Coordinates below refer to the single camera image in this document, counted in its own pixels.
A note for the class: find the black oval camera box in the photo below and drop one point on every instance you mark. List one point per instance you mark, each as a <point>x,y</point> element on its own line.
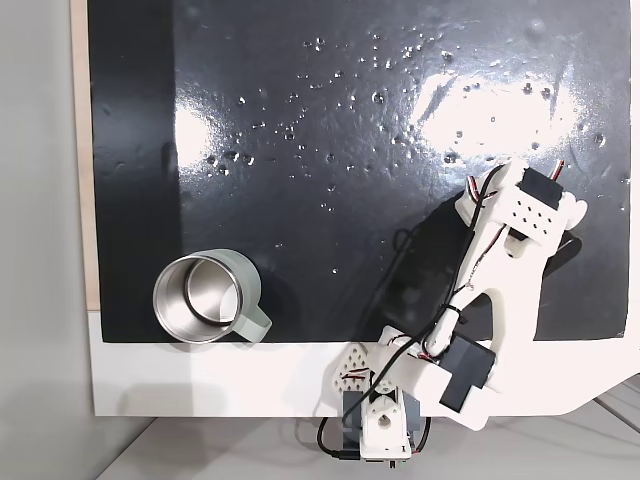
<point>567,252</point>

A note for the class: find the steel mug pale green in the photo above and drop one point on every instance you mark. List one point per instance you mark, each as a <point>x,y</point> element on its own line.
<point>200,312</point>

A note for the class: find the glossy black table mat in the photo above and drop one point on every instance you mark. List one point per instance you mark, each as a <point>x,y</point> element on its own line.
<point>300,225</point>

